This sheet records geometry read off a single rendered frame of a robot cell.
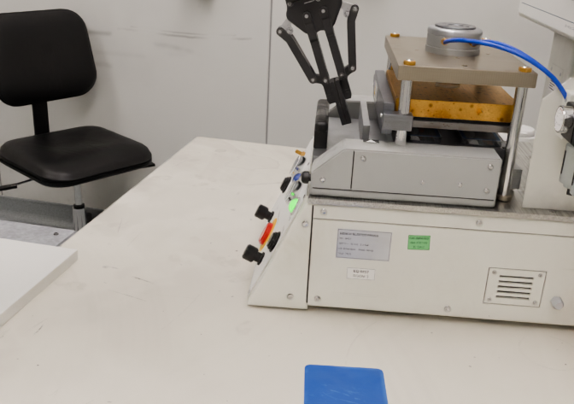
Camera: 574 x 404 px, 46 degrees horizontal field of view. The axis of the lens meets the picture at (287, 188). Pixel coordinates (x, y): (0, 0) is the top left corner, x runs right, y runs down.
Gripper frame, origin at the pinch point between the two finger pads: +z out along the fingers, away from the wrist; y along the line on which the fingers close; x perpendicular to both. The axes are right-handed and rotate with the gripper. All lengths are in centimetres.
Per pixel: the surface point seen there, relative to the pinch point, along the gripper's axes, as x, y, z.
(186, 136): -155, 73, 33
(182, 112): -155, 71, 23
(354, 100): -11.4, -1.6, 3.3
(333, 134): -0.1, 2.5, 4.9
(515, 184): 11.3, -21.1, 15.8
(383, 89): 3.7, -6.7, -0.8
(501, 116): 10.5, -21.3, 5.8
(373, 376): 31.3, 3.5, 27.8
